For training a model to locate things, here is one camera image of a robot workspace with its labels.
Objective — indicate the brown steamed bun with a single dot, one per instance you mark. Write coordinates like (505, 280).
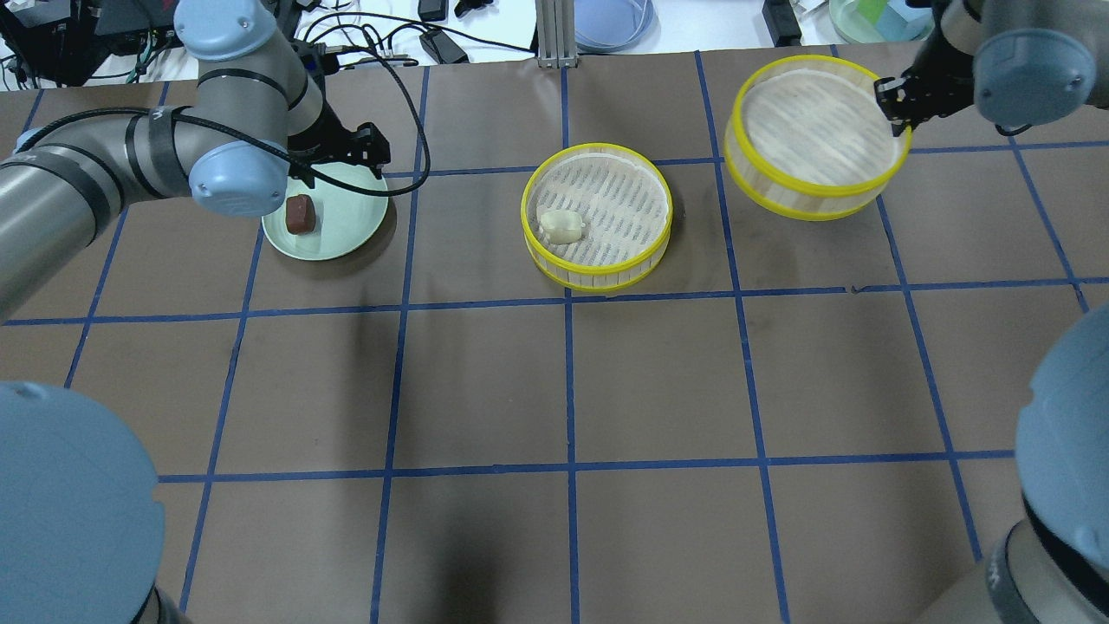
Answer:
(300, 215)

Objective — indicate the aluminium frame post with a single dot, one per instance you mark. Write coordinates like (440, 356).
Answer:
(555, 26)

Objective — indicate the light green plate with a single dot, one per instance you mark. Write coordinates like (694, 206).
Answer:
(344, 221)

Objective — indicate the green bowl with sponges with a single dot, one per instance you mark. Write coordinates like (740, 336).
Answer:
(881, 21)

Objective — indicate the white steamed bun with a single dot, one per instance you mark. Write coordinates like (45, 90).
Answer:
(562, 226)

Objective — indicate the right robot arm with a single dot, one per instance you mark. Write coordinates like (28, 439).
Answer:
(1023, 64)

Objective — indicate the black power adapter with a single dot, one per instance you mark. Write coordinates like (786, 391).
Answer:
(439, 46)

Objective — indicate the yellow steamer basket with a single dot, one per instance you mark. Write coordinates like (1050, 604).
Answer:
(806, 139)
(628, 208)

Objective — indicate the blue plate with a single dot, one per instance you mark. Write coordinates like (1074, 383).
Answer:
(611, 26)

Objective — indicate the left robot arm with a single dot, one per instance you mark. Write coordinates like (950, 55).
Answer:
(82, 532)

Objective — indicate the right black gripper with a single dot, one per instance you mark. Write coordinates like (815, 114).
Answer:
(942, 81)

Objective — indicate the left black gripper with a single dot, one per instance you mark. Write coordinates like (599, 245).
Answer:
(314, 133)

